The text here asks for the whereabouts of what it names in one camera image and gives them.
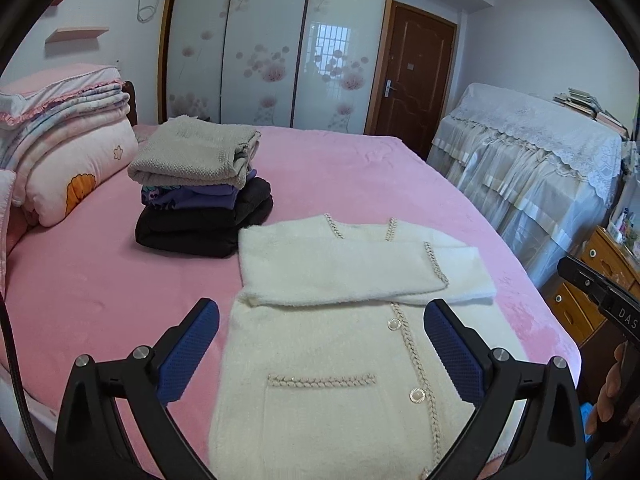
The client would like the pink wall shelf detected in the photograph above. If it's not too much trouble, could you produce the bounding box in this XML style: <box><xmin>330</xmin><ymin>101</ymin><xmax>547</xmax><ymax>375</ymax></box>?
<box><xmin>45</xmin><ymin>26</ymin><xmax>110</xmax><ymax>45</ymax></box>

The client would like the pink frilled pillow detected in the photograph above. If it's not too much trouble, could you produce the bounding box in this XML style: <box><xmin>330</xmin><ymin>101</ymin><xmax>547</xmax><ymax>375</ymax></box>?
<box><xmin>0</xmin><ymin>63</ymin><xmax>126</xmax><ymax>128</ymax></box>

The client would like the person's right hand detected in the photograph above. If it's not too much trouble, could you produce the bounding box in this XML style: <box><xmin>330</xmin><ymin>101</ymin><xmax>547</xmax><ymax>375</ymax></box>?
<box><xmin>585</xmin><ymin>342</ymin><xmax>627</xmax><ymax>436</ymax></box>

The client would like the small pink cushion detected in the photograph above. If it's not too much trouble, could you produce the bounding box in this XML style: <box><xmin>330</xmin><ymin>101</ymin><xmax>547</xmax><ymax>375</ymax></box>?
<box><xmin>0</xmin><ymin>170</ymin><xmax>18</xmax><ymax>301</ymax></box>

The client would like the pink bed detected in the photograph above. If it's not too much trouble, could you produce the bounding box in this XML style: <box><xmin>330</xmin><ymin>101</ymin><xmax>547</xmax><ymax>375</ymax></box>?
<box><xmin>0</xmin><ymin>125</ymin><xmax>583</xmax><ymax>480</ymax></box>

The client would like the folded black garment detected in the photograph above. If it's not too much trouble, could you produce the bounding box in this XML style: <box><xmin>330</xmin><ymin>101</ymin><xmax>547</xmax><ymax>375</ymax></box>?
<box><xmin>135</xmin><ymin>177</ymin><xmax>273</xmax><ymax>259</ymax></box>

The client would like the group of small bottles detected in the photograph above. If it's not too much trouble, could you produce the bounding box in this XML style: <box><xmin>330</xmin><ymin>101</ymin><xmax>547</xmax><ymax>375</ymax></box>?
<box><xmin>610</xmin><ymin>207</ymin><xmax>640</xmax><ymax>253</ymax></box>

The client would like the brown wooden door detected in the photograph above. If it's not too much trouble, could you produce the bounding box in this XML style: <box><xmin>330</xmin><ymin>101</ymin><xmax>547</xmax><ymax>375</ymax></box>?
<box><xmin>366</xmin><ymin>1</ymin><xmax>458</xmax><ymax>161</ymax></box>

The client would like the folded purple garment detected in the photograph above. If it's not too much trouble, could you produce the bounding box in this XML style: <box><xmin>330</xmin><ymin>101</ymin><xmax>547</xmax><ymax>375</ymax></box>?
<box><xmin>141</xmin><ymin>170</ymin><xmax>258</xmax><ymax>211</ymax></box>

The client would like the floral sliding door wardrobe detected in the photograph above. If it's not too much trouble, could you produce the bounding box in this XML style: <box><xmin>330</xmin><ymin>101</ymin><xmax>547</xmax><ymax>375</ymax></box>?
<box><xmin>157</xmin><ymin>0</ymin><xmax>398</xmax><ymax>136</ymax></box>

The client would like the lace cloth covered furniture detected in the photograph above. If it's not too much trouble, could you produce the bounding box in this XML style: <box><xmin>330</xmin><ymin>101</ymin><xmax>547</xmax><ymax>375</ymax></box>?
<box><xmin>427</xmin><ymin>82</ymin><xmax>623</xmax><ymax>288</ymax></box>

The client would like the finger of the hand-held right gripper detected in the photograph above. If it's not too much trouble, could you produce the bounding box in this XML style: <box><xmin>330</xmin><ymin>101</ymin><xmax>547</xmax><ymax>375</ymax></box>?
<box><xmin>557</xmin><ymin>256</ymin><xmax>640</xmax><ymax>307</ymax></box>

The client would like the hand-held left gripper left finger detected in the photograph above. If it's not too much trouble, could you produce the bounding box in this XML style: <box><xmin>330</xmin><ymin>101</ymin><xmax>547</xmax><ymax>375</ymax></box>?
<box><xmin>52</xmin><ymin>297</ymin><xmax>221</xmax><ymax>480</ymax></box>

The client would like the thick black cable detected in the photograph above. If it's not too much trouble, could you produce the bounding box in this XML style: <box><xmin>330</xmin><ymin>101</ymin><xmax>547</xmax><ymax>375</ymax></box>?
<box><xmin>0</xmin><ymin>295</ymin><xmax>53</xmax><ymax>480</ymax></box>

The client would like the stack of books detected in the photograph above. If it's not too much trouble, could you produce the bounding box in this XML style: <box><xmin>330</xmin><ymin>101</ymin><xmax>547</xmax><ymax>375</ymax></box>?
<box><xmin>552</xmin><ymin>88</ymin><xmax>630</xmax><ymax>138</ymax></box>

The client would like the wooden drawer cabinet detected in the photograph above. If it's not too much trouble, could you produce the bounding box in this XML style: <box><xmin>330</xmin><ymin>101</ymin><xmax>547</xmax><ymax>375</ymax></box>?
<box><xmin>547</xmin><ymin>225</ymin><xmax>640</xmax><ymax>348</ymax></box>

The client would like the folded beige knit sweater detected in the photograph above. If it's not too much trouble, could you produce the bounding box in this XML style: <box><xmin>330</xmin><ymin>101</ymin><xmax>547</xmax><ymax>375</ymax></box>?
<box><xmin>127</xmin><ymin>116</ymin><xmax>262</xmax><ymax>191</ymax></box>

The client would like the dark wooden headboard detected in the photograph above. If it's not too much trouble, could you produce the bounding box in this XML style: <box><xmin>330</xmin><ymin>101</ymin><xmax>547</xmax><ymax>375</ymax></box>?
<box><xmin>122</xmin><ymin>81</ymin><xmax>138</xmax><ymax>127</ymax></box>

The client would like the pink cartoon print quilt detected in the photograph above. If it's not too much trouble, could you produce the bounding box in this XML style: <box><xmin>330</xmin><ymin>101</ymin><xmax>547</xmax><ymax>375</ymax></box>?
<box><xmin>12</xmin><ymin>117</ymin><xmax>140</xmax><ymax>228</ymax></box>

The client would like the white fuzzy cardigan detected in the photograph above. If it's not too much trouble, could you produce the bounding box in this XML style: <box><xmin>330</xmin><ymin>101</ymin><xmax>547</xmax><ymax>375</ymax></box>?
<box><xmin>207</xmin><ymin>213</ymin><xmax>497</xmax><ymax>480</ymax></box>

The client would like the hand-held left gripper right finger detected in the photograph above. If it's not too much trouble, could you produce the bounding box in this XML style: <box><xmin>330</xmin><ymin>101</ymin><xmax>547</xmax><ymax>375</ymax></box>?
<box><xmin>424</xmin><ymin>298</ymin><xmax>587</xmax><ymax>480</ymax></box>

